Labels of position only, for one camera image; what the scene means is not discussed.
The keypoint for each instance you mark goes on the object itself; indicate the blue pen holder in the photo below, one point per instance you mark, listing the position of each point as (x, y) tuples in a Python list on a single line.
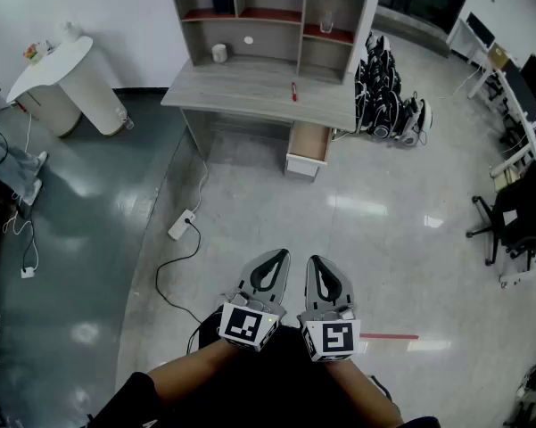
[(221, 0)]

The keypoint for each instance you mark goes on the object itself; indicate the white cylindrical cup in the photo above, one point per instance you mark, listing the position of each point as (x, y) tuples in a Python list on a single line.
[(220, 53)]

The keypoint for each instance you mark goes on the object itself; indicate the clear plastic bottle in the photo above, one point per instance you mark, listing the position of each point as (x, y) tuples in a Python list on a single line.
[(126, 120)]

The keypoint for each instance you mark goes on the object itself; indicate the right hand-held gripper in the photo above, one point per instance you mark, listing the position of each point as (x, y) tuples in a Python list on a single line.
[(336, 337)]

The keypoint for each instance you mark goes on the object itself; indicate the small white charger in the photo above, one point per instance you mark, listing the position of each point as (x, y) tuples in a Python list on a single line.
[(27, 272)]

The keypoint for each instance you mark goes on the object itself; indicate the person's left forearm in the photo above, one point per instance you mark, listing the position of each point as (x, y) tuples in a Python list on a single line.
[(192, 372)]

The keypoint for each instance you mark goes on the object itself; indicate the white ceramic jar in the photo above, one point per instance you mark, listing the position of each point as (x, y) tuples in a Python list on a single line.
[(72, 33)]

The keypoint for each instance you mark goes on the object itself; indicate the white round side table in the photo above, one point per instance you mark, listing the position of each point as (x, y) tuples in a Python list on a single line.
[(67, 67)]

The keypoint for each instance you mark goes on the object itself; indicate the clear drinking glass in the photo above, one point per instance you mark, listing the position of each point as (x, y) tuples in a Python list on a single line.
[(327, 22)]

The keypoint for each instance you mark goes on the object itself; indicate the red marker pen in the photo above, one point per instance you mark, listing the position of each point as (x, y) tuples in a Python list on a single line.
[(294, 92)]

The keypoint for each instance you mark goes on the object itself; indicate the black computer monitor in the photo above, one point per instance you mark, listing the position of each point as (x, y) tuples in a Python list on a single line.
[(480, 29), (521, 87)]

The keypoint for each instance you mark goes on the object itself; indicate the grey wooden desk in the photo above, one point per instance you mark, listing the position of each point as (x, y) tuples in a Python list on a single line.
[(232, 83)]

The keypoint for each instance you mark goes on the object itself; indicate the pile of black-white headsets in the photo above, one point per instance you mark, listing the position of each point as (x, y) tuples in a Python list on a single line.
[(379, 101)]

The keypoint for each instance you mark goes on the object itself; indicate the wooden drawer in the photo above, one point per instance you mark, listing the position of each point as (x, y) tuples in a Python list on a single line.
[(308, 143)]

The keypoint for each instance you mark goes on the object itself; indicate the person's right forearm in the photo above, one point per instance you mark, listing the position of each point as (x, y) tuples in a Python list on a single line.
[(361, 386)]

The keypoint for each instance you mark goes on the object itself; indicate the long white office table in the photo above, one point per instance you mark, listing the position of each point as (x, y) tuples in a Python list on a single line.
[(533, 145)]

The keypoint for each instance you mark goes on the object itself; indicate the person's black trousers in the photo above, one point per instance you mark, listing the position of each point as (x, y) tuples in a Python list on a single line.
[(285, 386)]

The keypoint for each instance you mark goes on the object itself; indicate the person's black shirt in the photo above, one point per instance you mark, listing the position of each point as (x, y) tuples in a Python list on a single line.
[(125, 404)]

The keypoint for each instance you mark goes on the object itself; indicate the small flower arrangement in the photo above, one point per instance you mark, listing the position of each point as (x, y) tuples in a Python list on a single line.
[(33, 54)]

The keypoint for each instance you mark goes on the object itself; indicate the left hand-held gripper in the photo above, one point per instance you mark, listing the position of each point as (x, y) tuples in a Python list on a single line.
[(243, 326)]

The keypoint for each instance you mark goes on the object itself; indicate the white power strip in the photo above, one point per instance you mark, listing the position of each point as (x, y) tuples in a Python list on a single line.
[(181, 224)]

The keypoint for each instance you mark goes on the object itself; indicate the black office chair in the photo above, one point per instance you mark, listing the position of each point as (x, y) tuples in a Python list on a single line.
[(517, 212)]

